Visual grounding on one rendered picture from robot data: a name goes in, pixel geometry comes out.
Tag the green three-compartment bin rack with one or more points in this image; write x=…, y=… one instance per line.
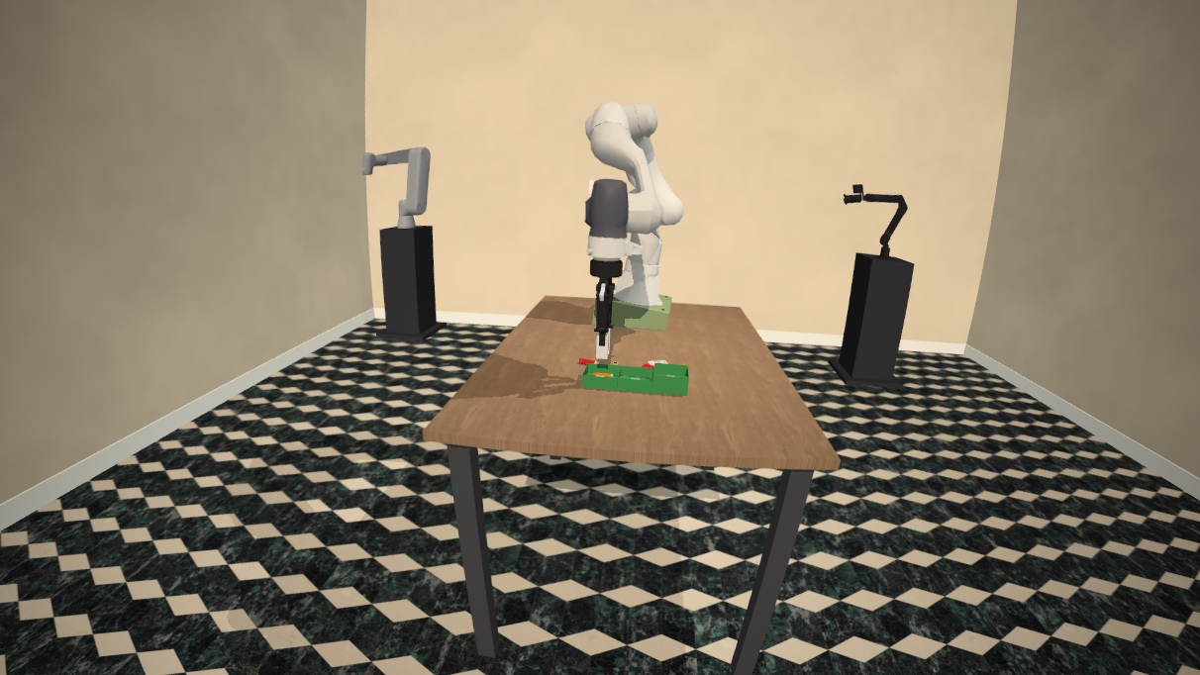
x=670, y=379

